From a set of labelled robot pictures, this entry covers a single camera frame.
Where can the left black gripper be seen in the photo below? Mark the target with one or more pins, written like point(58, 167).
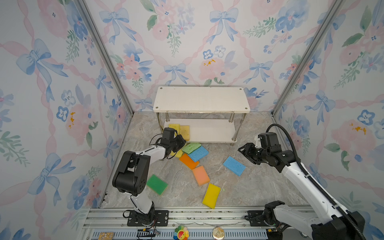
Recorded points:
point(181, 141)

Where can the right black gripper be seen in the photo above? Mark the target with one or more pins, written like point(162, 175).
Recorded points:
point(247, 151)

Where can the pale yellow worn sponge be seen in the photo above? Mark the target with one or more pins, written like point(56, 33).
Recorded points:
point(185, 132)

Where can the bright yellow sponge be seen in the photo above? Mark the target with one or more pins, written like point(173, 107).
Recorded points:
point(176, 127)

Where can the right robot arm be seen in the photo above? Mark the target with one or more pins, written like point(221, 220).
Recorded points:
point(331, 220)

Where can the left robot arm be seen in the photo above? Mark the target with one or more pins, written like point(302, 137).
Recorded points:
point(133, 169)

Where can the yellow sponge near shelf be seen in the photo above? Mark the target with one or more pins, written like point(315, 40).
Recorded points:
point(178, 154)

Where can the blue sponge by shelf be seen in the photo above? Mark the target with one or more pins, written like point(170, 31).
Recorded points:
point(198, 154)

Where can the white two-tier shelf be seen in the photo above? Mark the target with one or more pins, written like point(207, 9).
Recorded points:
point(204, 100)

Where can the light green sponge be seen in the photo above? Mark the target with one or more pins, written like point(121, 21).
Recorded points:
point(189, 148)

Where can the orange sponge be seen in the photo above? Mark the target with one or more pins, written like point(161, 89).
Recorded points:
point(188, 161)

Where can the blue sponge right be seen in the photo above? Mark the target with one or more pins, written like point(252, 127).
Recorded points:
point(234, 166)

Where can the salmon pink sponge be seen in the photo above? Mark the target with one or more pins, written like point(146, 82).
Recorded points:
point(201, 176)

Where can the dark green sponge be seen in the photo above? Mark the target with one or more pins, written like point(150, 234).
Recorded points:
point(157, 185)

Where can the yellow sponge front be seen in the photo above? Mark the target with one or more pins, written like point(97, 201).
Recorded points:
point(211, 196)

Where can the round brass disc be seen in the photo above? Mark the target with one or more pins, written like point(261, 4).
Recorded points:
point(218, 233)

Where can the colourful round toy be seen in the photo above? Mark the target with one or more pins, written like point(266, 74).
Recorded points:
point(181, 233)

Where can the small patterned card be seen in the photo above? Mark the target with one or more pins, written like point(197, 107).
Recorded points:
point(106, 236)

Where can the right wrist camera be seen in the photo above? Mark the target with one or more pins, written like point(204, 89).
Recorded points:
point(258, 141)

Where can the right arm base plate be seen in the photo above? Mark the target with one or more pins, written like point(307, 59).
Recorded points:
point(258, 218)

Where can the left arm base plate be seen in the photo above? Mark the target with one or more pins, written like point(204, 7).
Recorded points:
point(158, 218)

